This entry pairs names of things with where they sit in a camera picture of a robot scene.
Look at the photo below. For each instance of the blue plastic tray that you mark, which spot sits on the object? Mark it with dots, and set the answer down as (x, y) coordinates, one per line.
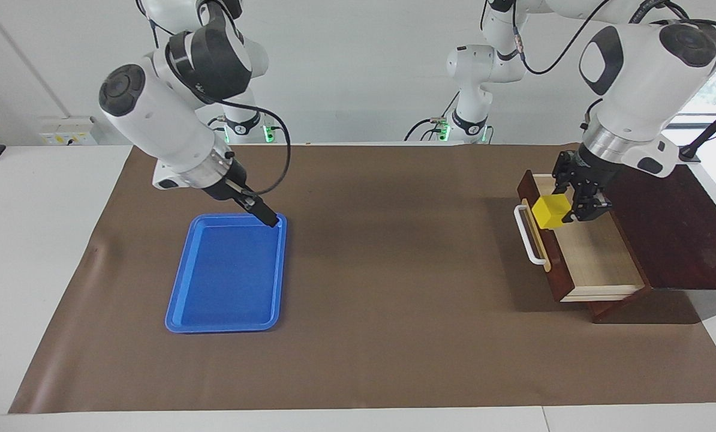
(226, 276)

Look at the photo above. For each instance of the brown table mat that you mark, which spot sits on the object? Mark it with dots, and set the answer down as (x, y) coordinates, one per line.
(394, 300)

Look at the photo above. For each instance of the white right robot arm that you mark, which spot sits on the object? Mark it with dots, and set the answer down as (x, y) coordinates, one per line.
(154, 120)

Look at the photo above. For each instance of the yellow cube block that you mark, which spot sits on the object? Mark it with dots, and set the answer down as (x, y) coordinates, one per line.
(551, 213)

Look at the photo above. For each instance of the dark wooden drawer cabinet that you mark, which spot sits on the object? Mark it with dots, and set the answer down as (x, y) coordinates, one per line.
(682, 228)

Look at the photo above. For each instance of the white wall socket box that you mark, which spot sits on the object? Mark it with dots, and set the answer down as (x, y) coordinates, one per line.
(67, 132)

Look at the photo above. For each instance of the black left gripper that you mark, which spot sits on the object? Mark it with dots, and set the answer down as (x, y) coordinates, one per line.
(595, 171)

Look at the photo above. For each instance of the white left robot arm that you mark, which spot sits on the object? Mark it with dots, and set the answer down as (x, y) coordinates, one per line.
(646, 78)

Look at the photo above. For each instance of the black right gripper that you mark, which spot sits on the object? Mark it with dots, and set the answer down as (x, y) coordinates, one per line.
(229, 189)

